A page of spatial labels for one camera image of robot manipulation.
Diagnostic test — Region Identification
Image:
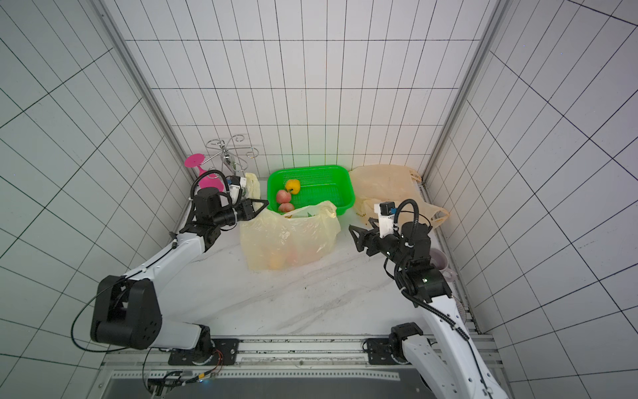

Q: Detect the pink peach front left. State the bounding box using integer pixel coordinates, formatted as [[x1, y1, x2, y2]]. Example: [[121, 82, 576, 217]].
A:
[[278, 203, 295, 214]]

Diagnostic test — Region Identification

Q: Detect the aluminium mounting rail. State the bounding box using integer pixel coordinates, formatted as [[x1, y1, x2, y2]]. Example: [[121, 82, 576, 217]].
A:
[[101, 333, 504, 382]]

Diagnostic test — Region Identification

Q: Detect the pink plastic wine glass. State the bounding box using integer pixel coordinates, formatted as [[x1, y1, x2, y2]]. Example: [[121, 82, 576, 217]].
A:
[[184, 154, 225, 192]]

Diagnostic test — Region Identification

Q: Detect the green plastic basket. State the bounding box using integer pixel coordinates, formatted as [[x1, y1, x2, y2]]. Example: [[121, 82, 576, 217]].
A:
[[267, 166, 356, 216]]

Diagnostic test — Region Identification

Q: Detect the pink peach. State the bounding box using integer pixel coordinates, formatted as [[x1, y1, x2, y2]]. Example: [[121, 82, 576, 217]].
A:
[[278, 203, 295, 214], [276, 190, 292, 204]]

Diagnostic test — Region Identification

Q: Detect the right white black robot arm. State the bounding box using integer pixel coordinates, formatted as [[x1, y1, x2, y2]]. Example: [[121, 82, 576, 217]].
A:
[[349, 222, 508, 398]]

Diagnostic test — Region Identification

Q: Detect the plain beige plastic bag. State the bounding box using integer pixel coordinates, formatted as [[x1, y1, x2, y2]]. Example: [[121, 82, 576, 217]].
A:
[[350, 165, 450, 229]]

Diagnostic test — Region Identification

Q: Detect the yellow printed plastic bag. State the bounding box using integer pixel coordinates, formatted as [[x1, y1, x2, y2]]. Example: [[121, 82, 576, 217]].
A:
[[239, 200, 342, 271]]

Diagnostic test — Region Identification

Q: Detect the silver metal glass rack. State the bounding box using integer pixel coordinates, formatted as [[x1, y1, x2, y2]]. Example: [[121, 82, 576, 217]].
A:
[[205, 134, 260, 175]]

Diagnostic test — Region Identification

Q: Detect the yellow bell pepper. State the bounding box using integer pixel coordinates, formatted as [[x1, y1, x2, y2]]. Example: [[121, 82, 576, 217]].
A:
[[284, 180, 301, 196]]

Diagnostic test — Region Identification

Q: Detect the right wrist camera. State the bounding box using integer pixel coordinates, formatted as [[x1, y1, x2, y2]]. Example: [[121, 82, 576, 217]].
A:
[[375, 202, 396, 239]]

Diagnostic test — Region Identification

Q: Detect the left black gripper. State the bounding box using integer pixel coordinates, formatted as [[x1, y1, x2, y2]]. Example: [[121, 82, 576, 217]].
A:
[[214, 198, 270, 226]]

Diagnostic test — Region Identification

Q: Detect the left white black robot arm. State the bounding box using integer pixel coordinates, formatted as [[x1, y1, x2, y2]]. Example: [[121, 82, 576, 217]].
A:
[[90, 188, 268, 365]]

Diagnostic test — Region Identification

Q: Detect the purple mug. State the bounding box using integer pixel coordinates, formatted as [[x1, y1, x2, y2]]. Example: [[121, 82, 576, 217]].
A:
[[430, 248, 458, 283]]

